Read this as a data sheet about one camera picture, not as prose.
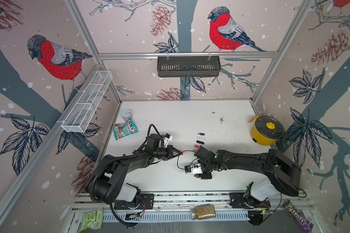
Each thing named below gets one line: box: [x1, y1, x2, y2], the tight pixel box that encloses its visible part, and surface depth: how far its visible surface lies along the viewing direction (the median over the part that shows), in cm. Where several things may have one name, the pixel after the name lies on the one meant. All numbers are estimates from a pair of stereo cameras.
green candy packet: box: [112, 117, 139, 141], surface depth 102 cm
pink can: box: [120, 109, 134, 122], surface depth 109 cm
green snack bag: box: [78, 207, 104, 233], surface depth 70 cm
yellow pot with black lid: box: [248, 115, 285, 146], surface depth 91 cm
